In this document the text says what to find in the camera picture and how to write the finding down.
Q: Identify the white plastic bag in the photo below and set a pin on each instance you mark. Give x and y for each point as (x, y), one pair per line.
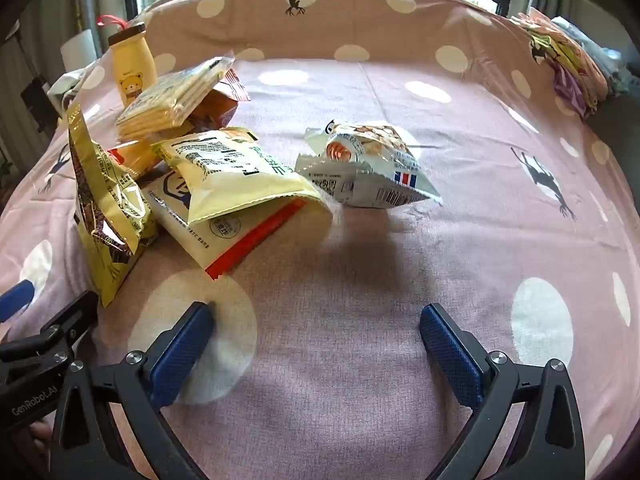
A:
(65, 85)

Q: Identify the yellow bear bottle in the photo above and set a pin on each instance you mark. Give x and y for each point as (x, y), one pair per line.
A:
(132, 60)

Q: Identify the dark grey sofa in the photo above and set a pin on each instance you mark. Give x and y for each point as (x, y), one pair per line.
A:
(617, 115)

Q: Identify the small yellow red packet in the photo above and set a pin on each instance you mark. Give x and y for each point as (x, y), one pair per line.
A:
(135, 157)

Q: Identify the white bag with red strip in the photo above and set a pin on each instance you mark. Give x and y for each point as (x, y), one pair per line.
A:
(220, 240)

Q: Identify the gold snack bag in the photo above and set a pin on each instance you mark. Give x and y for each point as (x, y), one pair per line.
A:
(105, 210)

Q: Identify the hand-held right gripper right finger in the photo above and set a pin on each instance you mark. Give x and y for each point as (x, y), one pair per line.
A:
(450, 355)

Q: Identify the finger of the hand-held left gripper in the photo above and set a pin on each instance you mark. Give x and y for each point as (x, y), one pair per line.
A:
(55, 327)
(15, 300)

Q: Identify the pale yellow snack bag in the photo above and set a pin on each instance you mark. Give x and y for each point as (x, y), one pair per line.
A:
(235, 175)

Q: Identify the black device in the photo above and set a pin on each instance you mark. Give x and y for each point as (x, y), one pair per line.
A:
(35, 102)

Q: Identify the white and blue snack bag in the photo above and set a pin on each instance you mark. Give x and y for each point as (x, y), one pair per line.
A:
(370, 170)

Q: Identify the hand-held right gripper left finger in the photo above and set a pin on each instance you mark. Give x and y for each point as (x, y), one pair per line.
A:
(185, 355)

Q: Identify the stack of folded cloths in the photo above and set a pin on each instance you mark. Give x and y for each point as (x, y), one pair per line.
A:
(570, 70)

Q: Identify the orange snack bag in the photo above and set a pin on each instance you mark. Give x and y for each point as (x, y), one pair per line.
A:
(217, 110)

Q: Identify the clear cracker pack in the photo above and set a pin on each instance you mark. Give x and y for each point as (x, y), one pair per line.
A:
(170, 97)

